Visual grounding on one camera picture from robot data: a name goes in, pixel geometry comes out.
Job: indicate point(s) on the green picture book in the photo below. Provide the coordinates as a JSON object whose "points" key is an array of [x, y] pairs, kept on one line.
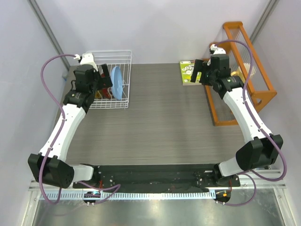
{"points": [[186, 68]]}

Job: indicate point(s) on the red floral plate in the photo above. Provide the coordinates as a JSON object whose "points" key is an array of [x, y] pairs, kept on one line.
{"points": [[107, 93]]}

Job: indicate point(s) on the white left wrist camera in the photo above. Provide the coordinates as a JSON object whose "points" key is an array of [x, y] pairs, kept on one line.
{"points": [[86, 59]]}

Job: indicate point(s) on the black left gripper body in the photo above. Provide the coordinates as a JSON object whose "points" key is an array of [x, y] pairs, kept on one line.
{"points": [[99, 84]]}

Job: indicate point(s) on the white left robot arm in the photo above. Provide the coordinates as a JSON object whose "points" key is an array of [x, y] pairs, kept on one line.
{"points": [[49, 166]]}

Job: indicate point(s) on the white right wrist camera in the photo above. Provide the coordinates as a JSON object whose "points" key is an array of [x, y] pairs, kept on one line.
{"points": [[214, 49]]}

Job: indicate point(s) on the yellow patterned plate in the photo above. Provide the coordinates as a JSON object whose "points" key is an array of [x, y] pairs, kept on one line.
{"points": [[99, 94]]}

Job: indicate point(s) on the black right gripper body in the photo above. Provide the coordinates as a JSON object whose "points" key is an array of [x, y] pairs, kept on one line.
{"points": [[208, 76]]}

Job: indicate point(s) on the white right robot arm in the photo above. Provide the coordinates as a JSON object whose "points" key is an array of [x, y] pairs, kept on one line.
{"points": [[261, 146]]}

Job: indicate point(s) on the light blue plate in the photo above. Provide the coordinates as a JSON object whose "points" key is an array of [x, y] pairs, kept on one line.
{"points": [[117, 82]]}

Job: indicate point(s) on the aluminium rail frame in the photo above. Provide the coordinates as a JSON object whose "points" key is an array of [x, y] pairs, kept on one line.
{"points": [[165, 195]]}

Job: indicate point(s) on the orange wooden shelf rack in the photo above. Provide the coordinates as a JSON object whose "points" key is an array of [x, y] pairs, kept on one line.
{"points": [[259, 87]]}

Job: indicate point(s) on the white wire dish rack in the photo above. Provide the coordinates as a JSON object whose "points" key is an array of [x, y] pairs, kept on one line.
{"points": [[119, 64]]}

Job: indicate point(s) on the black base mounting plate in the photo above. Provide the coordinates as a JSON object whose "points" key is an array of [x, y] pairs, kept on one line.
{"points": [[157, 179]]}

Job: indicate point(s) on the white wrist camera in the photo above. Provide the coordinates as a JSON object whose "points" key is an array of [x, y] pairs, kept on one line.
{"points": [[86, 59], [214, 49]]}

